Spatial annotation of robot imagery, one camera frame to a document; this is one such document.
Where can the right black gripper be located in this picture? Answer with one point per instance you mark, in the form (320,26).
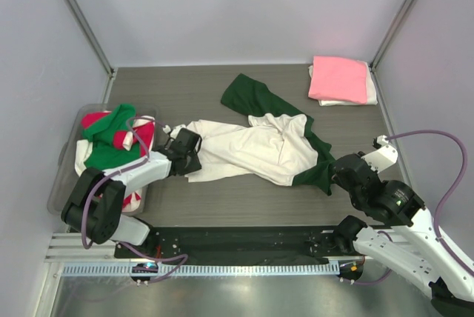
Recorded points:
(336,181)

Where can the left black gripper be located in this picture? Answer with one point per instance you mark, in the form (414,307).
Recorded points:
(195,166)

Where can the white and green raglan shirt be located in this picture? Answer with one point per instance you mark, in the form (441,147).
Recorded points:
(277,145)

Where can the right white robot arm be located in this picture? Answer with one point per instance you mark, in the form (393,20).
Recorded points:
(434,264)

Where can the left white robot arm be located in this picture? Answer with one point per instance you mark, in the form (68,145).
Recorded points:
(94,207)

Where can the red green white shirt pile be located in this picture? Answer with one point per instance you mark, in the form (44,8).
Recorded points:
(108,140)

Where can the folded white shirt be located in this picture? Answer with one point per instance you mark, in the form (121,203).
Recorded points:
(364,91)

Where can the folded pink shirt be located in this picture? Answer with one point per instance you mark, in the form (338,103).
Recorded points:
(337,79)

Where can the clear plastic bin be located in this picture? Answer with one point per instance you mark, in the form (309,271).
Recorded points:
(67,176)

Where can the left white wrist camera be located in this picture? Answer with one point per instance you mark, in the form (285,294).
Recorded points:
(172,132)

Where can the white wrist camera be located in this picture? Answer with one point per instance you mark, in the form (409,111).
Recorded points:
(384,155)
(172,132)

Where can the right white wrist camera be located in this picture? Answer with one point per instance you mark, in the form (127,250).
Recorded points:
(384,155)

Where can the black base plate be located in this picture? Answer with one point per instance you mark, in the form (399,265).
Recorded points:
(247,246)

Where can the white slotted cable duct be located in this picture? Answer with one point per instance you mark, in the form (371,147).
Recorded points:
(135,269)

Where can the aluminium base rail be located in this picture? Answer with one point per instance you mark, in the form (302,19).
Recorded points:
(67,247)

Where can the left aluminium frame post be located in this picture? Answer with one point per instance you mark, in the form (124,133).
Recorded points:
(90,36)

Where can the aluminium frame post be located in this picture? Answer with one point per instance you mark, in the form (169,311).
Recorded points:
(395,26)
(90,36)

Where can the right aluminium frame post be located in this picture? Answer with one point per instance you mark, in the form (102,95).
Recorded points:
(395,26)

